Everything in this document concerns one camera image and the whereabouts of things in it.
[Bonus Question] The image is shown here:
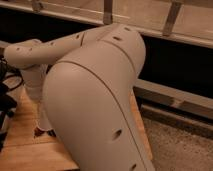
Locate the metal window frame rail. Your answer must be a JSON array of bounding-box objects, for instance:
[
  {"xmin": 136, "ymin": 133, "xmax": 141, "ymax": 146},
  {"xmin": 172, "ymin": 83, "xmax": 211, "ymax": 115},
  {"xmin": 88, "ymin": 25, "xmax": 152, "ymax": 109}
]
[{"xmin": 0, "ymin": 0, "xmax": 213, "ymax": 49}]

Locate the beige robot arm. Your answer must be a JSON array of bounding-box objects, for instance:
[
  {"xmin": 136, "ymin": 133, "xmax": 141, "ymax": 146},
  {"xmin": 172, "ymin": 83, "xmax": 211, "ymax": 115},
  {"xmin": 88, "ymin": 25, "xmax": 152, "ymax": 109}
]
[{"xmin": 4, "ymin": 24, "xmax": 155, "ymax": 171}]

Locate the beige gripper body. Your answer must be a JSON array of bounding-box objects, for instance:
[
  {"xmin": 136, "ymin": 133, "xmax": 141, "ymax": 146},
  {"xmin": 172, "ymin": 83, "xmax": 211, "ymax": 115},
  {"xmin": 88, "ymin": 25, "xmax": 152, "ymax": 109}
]
[{"xmin": 21, "ymin": 65, "xmax": 47, "ymax": 102}]

